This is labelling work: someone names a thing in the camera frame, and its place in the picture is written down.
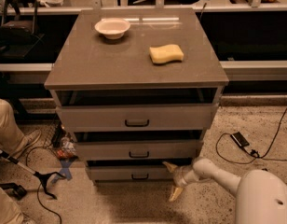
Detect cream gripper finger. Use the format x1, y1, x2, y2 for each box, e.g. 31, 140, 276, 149
169, 186, 184, 202
163, 161, 178, 173

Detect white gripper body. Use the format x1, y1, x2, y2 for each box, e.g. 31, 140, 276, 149
173, 165, 198, 188

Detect grey bottom drawer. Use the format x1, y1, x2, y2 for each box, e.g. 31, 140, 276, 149
86, 165, 172, 182

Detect grey drawer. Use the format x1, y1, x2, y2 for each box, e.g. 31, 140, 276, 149
56, 105, 218, 132
86, 165, 172, 182
76, 140, 203, 161

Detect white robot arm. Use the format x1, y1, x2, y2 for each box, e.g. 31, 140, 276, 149
163, 157, 287, 224

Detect grey middle drawer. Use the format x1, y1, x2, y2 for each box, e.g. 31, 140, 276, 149
76, 140, 203, 161

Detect grey drawer cabinet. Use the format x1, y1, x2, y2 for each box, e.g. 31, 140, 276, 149
45, 8, 228, 168

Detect grey top drawer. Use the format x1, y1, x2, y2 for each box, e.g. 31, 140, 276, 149
56, 105, 218, 132

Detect black power adapter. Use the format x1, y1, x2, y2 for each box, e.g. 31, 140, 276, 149
230, 132, 249, 148

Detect blue tape cross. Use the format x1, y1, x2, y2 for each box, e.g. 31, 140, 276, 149
51, 158, 75, 184

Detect yellow sponge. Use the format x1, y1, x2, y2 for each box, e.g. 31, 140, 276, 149
149, 44, 184, 64

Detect black reacher grabber tool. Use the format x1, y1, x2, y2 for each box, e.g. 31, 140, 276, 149
0, 149, 64, 199

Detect grey shoe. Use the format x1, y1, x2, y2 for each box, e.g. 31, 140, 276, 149
20, 130, 42, 149

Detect white bowl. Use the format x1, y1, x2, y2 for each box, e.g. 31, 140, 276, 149
94, 18, 130, 40

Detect black pedal device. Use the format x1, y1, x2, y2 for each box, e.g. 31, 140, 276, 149
0, 183, 27, 200

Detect person leg beige trousers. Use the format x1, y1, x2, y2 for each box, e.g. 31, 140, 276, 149
0, 99, 26, 156

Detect person knee beige trousers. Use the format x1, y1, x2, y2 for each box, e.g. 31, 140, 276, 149
0, 188, 24, 224

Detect black chair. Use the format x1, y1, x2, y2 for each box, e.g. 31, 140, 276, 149
0, 0, 41, 59

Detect black floor cable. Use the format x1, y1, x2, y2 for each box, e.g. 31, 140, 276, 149
215, 100, 287, 165

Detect wire basket with items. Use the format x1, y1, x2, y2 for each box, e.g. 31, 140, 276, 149
43, 122, 77, 161

